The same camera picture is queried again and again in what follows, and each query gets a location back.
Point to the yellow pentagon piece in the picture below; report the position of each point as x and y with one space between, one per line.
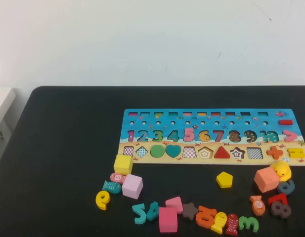
224 179

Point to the pink wooden fish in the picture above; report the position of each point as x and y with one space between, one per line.
117 177

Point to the teal heart piece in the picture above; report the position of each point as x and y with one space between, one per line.
173 150

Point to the teal wooden fish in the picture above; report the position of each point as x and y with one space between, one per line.
112 187

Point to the teal number five piece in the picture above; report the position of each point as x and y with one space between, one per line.
139 213

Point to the salmon orange wooden cube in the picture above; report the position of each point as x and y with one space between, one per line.
266 179

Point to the red number seven piece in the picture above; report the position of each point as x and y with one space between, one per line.
282 196

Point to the brown star piece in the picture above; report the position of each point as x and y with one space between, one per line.
189 211

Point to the orange number piece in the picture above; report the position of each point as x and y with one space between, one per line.
204 221

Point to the green number three piece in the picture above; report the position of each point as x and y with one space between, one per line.
252 225

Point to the yellow wooden cube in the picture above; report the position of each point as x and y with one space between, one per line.
122 164

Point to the red minus sign piece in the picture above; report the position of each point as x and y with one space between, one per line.
285 122

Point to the teal number four piece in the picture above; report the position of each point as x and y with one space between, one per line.
153 211

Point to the orange wooden fish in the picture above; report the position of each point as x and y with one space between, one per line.
258 205

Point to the yellow rubber duck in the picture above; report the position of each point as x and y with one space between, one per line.
283 171

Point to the yellow equals sign piece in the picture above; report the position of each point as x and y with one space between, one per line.
291 153

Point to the pink greater-than sign piece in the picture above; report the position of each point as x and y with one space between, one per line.
291 136

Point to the orange plus sign piece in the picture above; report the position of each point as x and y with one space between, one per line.
274 152

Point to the light pink wooden cube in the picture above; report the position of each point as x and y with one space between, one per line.
132 186

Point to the yellow wooden fish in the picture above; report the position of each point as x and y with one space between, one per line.
219 222

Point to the red wooden fish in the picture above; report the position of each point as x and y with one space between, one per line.
232 224

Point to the grey-blue number six piece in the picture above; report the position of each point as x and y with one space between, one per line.
280 188

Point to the dark cabinet latch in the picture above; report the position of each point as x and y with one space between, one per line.
0 134

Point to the brown number eight piece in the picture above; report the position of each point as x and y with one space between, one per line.
274 208

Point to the green circle piece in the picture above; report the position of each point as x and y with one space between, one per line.
157 151

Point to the pink trapezoid piece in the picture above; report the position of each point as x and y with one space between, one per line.
174 203

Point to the yellow number nine piece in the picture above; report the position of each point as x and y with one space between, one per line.
102 201

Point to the hot pink rectangular block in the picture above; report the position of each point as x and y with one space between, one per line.
168 219

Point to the pink number five piece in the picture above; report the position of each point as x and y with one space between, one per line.
189 135

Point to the red triangle piece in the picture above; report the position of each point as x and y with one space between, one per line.
222 154

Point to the colourful wooden number puzzle board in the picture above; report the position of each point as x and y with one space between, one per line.
211 123

